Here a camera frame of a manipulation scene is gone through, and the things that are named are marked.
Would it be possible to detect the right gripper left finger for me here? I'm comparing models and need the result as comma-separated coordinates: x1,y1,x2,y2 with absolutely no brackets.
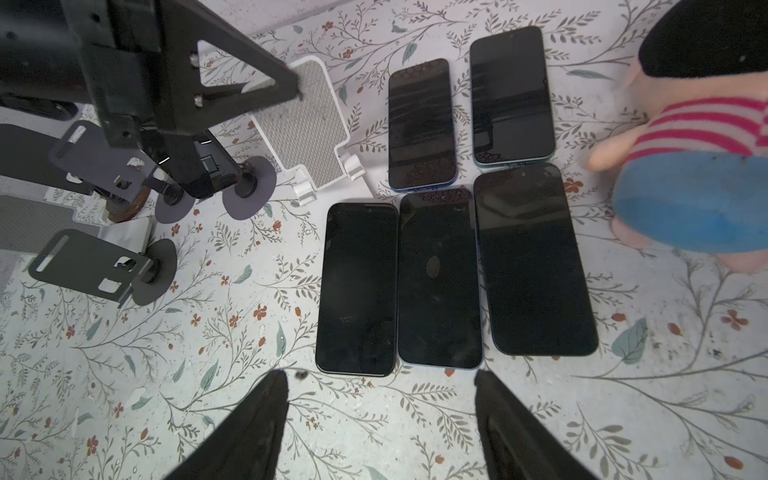
167,370,289,480

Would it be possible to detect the black front left stand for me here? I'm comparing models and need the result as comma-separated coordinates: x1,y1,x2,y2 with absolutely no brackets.
28,229,177,306

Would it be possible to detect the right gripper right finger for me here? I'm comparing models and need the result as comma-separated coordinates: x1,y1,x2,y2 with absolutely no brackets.
475,370,595,480

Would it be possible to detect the black phone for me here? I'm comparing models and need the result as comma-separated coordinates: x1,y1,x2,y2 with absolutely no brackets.
315,203,398,377
1,93,79,121
469,26,556,168
473,163,599,356

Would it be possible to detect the purple back middle stand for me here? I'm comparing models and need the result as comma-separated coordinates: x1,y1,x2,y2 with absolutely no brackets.
222,156,277,220

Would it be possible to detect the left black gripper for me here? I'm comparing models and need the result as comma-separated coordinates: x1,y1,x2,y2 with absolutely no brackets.
1,1,300,200

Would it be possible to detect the black haired doll plush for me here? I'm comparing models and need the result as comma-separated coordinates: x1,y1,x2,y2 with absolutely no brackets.
587,1,767,273

